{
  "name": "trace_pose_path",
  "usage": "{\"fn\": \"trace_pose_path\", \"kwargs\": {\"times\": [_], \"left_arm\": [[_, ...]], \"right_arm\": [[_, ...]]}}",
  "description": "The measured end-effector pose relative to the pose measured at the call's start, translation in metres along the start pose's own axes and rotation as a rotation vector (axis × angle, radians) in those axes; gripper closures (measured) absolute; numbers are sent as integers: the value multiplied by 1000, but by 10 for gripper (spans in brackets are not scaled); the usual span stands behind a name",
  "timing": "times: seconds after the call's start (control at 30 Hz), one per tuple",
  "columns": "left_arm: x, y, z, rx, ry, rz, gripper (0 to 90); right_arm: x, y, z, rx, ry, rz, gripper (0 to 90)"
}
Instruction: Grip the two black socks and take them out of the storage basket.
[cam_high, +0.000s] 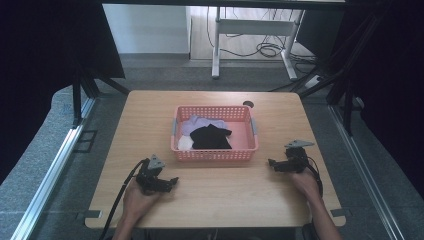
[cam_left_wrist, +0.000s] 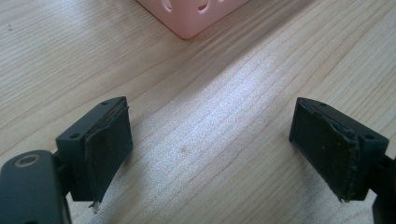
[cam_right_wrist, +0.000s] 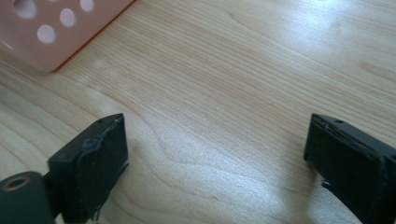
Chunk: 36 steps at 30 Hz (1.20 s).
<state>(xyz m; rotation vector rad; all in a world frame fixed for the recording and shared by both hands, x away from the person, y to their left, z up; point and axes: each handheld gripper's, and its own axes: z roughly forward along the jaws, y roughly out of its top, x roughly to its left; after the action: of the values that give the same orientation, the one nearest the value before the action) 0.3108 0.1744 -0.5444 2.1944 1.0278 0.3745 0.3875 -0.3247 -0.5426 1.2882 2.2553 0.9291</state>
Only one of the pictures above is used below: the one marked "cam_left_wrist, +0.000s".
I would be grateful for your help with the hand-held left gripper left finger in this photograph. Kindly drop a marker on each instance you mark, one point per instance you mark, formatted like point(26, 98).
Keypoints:
point(99, 152)

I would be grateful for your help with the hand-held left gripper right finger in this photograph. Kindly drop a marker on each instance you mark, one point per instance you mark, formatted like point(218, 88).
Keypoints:
point(330, 146)

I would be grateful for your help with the pink plastic basket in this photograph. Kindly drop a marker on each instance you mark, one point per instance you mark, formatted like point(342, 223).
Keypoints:
point(190, 15)

